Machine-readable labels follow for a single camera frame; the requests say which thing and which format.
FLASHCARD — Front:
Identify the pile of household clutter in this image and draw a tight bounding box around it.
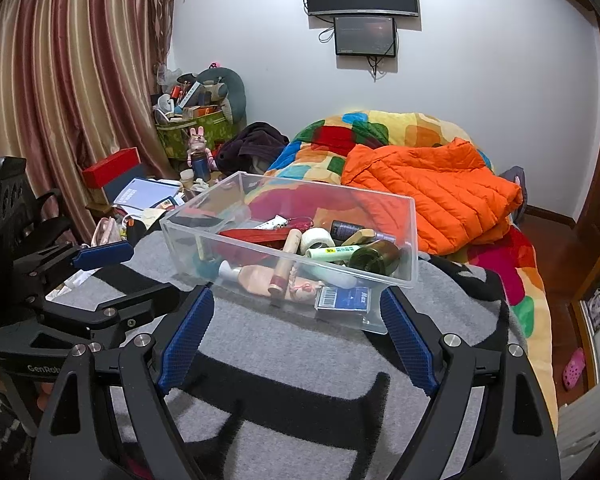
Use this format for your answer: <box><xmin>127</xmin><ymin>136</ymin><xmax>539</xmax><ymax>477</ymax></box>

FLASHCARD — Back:
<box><xmin>152</xmin><ymin>67</ymin><xmax>233</xmax><ymax>123</ymax></box>

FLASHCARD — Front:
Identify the long red box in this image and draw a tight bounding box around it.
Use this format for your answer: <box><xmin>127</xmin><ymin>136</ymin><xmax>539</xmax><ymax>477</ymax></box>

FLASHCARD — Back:
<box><xmin>81</xmin><ymin>147</ymin><xmax>141</xmax><ymax>190</ymax></box>

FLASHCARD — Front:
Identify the dark purple clothing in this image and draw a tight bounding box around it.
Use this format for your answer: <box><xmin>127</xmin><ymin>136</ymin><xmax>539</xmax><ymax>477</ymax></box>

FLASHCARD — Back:
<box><xmin>215</xmin><ymin>121</ymin><xmax>291</xmax><ymax>177</ymax></box>

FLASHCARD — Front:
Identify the beige wooden piece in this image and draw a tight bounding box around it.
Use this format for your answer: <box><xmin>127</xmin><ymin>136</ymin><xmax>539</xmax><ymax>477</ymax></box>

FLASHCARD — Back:
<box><xmin>342</xmin><ymin>229</ymin><xmax>377</xmax><ymax>247</ymax></box>

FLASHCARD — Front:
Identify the white cabinet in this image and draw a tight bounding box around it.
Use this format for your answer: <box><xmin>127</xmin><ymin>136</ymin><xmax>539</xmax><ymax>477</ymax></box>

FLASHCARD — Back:
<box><xmin>555</xmin><ymin>280</ymin><xmax>600</xmax><ymax>466</ymax></box>

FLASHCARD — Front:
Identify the orange down jacket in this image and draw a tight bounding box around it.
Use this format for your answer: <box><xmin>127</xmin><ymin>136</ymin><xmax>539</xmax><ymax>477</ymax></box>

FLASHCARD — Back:
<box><xmin>340</xmin><ymin>137</ymin><xmax>524</xmax><ymax>256</ymax></box>

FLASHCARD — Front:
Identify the pale blue tube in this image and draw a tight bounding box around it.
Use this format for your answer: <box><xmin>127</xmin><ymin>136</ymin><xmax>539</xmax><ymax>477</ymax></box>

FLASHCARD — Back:
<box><xmin>307</xmin><ymin>261</ymin><xmax>363</xmax><ymax>291</ymax></box>

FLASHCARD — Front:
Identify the teal small item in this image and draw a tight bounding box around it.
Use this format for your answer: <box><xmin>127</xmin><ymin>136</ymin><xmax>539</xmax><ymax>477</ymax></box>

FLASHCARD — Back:
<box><xmin>192</xmin><ymin>252</ymin><xmax>218</xmax><ymax>277</ymax></box>

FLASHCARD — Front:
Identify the green storage box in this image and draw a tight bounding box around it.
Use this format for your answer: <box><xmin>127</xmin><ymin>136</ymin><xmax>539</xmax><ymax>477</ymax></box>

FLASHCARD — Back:
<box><xmin>155</xmin><ymin>112</ymin><xmax>241</xmax><ymax>158</ymax></box>

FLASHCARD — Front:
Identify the pink pouch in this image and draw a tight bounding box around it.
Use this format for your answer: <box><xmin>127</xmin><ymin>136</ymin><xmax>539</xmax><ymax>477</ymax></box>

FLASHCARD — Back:
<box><xmin>90</xmin><ymin>216</ymin><xmax>123</xmax><ymax>246</ymax></box>

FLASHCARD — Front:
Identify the dark patterned cloth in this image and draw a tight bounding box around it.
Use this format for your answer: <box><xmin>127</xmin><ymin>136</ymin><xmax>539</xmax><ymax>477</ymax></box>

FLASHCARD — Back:
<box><xmin>0</xmin><ymin>387</ymin><xmax>38</xmax><ymax>466</ymax></box>

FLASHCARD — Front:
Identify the light green tube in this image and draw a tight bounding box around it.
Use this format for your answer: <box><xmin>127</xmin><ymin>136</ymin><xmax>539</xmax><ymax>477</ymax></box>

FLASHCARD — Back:
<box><xmin>306</xmin><ymin>246</ymin><xmax>361</xmax><ymax>263</ymax></box>

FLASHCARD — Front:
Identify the grey cloth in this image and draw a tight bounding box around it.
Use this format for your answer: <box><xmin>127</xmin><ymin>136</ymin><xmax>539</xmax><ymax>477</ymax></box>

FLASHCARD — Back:
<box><xmin>500</xmin><ymin>165</ymin><xmax>528</xmax><ymax>221</ymax></box>

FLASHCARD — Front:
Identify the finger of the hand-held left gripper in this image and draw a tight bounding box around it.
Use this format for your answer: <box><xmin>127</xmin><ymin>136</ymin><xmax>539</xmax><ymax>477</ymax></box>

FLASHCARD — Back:
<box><xmin>27</xmin><ymin>282</ymin><xmax>186</xmax><ymax>348</ymax></box>
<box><xmin>10</xmin><ymin>239</ymin><xmax>135</xmax><ymax>306</ymax></box>

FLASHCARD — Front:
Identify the pink braided rope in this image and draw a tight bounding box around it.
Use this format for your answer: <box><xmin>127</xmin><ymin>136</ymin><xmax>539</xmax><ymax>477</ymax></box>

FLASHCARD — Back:
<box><xmin>286</xmin><ymin>265</ymin><xmax>326</xmax><ymax>303</ymax></box>

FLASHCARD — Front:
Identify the white tape roll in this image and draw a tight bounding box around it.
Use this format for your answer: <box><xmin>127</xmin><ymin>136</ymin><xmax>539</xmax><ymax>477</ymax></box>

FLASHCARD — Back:
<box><xmin>300</xmin><ymin>227</ymin><xmax>337</xmax><ymax>256</ymax></box>

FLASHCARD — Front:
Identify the white blue booklet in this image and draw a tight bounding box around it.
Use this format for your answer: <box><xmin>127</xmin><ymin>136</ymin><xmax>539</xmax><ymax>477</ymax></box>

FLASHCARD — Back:
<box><xmin>112</xmin><ymin>177</ymin><xmax>181</xmax><ymax>211</ymax></box>

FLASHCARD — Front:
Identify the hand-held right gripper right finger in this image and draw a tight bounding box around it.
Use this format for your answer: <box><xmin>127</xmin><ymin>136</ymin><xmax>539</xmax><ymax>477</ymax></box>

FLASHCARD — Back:
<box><xmin>380</xmin><ymin>286</ymin><xmax>561</xmax><ymax>480</ymax></box>

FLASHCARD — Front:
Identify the grey neck pillow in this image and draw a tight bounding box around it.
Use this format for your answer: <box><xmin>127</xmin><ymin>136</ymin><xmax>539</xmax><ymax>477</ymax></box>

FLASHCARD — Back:
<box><xmin>197</xmin><ymin>66</ymin><xmax>248</xmax><ymax>123</ymax></box>

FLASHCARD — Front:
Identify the striped brown curtain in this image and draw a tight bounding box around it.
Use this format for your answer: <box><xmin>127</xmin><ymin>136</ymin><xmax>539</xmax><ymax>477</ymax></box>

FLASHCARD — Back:
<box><xmin>0</xmin><ymin>0</ymin><xmax>181</xmax><ymax>231</ymax></box>

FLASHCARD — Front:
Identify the colourful patchwork blanket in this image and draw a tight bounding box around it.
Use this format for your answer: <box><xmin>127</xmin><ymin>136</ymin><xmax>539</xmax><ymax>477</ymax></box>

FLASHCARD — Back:
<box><xmin>262</xmin><ymin>109</ymin><xmax>561</xmax><ymax>431</ymax></box>

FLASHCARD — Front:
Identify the blue card box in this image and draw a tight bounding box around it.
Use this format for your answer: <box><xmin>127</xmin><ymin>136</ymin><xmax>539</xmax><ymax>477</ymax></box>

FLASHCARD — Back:
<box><xmin>315</xmin><ymin>285</ymin><xmax>371</xmax><ymax>313</ymax></box>

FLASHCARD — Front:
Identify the beige bottle white cap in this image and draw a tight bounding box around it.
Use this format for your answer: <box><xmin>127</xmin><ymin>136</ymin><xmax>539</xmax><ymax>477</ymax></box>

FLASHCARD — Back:
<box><xmin>217</xmin><ymin>260</ymin><xmax>281</xmax><ymax>297</ymax></box>

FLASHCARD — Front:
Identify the dark green glass bottle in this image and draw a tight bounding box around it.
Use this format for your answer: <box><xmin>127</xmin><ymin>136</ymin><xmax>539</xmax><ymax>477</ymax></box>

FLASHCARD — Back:
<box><xmin>348</xmin><ymin>240</ymin><xmax>402</xmax><ymax>277</ymax></box>

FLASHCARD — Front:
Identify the black cosmetic bottle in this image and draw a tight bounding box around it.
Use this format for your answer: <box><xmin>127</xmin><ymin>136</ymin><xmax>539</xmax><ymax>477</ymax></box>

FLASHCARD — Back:
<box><xmin>329</xmin><ymin>219</ymin><xmax>396</xmax><ymax>243</ymax></box>

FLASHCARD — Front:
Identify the white tag keychain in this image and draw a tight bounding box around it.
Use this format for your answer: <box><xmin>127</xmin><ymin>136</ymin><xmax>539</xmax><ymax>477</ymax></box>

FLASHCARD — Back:
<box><xmin>257</xmin><ymin>214</ymin><xmax>315</xmax><ymax>232</ymax></box>

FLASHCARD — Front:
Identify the pink slipper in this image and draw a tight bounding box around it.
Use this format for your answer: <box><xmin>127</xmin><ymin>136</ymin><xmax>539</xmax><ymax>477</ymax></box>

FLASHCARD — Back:
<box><xmin>561</xmin><ymin>347</ymin><xmax>586</xmax><ymax>391</ymax></box>

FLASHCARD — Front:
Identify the grey black striped blanket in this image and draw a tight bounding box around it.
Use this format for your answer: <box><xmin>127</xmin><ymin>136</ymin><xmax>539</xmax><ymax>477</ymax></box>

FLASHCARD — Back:
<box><xmin>45</xmin><ymin>232</ymin><xmax>531</xmax><ymax>480</ymax></box>

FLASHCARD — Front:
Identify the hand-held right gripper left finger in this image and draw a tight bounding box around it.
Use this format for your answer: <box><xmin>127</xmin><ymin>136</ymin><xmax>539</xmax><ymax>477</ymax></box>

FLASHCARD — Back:
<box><xmin>37</xmin><ymin>284</ymin><xmax>216</xmax><ymax>480</ymax></box>

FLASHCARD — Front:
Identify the dark blue box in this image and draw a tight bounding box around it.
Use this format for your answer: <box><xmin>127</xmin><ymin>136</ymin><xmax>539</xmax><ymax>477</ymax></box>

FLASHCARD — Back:
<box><xmin>102</xmin><ymin>162</ymin><xmax>153</xmax><ymax>203</ymax></box>

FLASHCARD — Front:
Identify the wooden roller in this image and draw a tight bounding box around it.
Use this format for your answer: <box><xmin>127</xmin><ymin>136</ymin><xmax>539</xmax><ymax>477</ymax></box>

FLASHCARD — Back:
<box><xmin>267</xmin><ymin>229</ymin><xmax>302</xmax><ymax>297</ymax></box>

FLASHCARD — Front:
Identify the red printed box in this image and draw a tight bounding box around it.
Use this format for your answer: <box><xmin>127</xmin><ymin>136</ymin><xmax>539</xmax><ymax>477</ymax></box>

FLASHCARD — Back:
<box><xmin>220</xmin><ymin>227</ymin><xmax>291</xmax><ymax>247</ymax></box>

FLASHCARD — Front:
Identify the small wall monitor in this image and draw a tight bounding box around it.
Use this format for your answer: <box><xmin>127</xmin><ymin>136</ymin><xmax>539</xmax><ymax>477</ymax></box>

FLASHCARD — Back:
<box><xmin>333</xmin><ymin>15</ymin><xmax>398</xmax><ymax>58</ymax></box>

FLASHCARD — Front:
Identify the clear plastic storage box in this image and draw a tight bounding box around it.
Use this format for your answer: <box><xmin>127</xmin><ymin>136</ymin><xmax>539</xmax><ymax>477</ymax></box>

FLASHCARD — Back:
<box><xmin>159</xmin><ymin>171</ymin><xmax>420</xmax><ymax>335</ymax></box>

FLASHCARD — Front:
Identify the pink rabbit toy bottle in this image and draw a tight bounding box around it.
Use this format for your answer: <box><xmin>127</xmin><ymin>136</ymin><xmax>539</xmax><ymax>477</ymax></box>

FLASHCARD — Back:
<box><xmin>186</xmin><ymin>126</ymin><xmax>218</xmax><ymax>183</ymax></box>

